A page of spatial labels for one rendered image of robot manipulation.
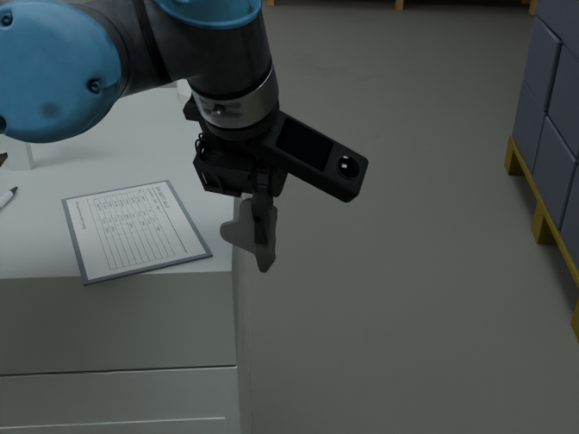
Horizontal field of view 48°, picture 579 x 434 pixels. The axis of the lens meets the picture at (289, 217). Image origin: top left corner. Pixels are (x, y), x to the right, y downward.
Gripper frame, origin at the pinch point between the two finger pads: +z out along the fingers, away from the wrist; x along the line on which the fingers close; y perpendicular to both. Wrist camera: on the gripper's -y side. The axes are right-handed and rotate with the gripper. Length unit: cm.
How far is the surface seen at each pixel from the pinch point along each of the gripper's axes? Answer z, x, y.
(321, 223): 168, -91, 36
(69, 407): 15.7, 24.7, 24.6
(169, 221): 4.6, 1.4, 16.3
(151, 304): 3.5, 12.9, 13.7
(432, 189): 188, -130, -4
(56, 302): 1.2, 16.0, 23.7
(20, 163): 7.9, -4.9, 44.0
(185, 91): 22, -33, 32
